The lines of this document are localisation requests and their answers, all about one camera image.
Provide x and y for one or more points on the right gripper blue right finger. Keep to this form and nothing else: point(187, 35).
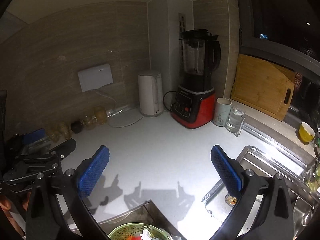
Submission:
point(229, 171)

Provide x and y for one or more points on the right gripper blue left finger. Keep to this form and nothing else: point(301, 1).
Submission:
point(90, 170)

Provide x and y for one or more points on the green perforated trash basket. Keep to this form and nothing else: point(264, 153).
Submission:
point(123, 231)

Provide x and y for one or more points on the person's left hand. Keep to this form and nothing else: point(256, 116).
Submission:
point(12, 215)

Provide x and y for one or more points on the amber glass cup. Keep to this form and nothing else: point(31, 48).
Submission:
point(53, 133)
point(64, 130)

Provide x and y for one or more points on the dark brown small pot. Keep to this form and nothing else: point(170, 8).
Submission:
point(76, 126)

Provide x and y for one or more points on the clear glass mug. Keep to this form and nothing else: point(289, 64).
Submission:
point(235, 121)

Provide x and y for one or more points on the tall amber ribbed glass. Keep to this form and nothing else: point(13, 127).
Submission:
point(100, 114)

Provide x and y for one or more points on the white ceramic mug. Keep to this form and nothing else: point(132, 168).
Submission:
point(222, 111)

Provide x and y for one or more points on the red snack bag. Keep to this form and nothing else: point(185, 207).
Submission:
point(137, 236)

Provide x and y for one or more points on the stainless steel sink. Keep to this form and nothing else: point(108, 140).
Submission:
point(274, 219)

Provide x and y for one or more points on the red black blender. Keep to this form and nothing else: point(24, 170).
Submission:
point(195, 97)

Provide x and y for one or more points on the large crumpled white tissue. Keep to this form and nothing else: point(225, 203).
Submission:
point(145, 235)

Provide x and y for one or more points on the yellow bowl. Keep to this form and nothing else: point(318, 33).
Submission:
point(306, 133)

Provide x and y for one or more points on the bamboo cutting board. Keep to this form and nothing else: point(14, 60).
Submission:
point(264, 86)

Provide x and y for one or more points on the white electric kettle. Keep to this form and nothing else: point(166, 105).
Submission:
point(150, 93)

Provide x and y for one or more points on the white wall socket box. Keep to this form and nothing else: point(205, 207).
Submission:
point(95, 77)

